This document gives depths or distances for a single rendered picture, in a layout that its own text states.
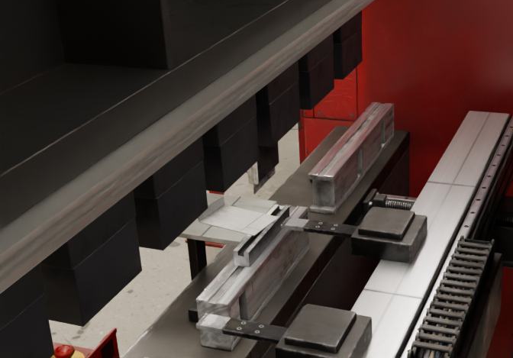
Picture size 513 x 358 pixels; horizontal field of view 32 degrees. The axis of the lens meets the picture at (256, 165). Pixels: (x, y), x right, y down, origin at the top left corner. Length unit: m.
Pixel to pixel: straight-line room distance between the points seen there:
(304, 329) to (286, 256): 0.44
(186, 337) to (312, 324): 0.35
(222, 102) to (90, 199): 0.24
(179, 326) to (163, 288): 1.88
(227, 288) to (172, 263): 2.14
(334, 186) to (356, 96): 0.55
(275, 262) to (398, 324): 0.36
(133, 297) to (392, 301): 2.12
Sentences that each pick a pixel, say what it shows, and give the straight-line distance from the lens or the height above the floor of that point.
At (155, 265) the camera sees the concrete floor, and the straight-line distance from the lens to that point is 3.68.
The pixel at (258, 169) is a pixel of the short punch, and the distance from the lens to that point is 1.60.
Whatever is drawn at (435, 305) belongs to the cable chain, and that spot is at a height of 1.04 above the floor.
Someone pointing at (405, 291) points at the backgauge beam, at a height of 0.98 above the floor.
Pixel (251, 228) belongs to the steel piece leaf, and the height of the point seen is 1.00.
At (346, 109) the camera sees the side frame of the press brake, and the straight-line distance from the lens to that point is 2.50.
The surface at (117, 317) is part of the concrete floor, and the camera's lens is 3.38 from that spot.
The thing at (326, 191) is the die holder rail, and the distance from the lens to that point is 1.99.
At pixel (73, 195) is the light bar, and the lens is 0.69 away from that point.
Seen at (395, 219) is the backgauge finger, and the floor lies 1.03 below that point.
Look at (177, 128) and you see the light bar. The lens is 0.81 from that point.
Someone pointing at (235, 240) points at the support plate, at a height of 1.00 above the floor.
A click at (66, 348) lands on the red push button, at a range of 1.75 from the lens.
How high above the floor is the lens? 1.75
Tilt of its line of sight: 23 degrees down
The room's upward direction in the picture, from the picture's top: 4 degrees counter-clockwise
